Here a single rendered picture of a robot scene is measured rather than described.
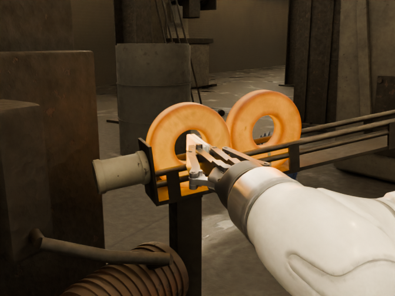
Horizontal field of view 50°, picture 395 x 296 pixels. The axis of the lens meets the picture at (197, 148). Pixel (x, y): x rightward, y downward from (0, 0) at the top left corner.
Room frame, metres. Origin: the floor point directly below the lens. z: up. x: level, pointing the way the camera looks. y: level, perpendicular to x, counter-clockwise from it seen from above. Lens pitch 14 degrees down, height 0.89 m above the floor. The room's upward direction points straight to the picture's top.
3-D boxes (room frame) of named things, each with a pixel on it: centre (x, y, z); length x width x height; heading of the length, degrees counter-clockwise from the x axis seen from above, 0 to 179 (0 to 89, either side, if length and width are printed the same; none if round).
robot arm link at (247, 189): (0.48, -0.08, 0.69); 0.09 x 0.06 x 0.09; 112
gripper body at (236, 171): (0.55, -0.06, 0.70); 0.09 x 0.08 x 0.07; 22
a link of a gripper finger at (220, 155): (0.62, -0.04, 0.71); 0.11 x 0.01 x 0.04; 20
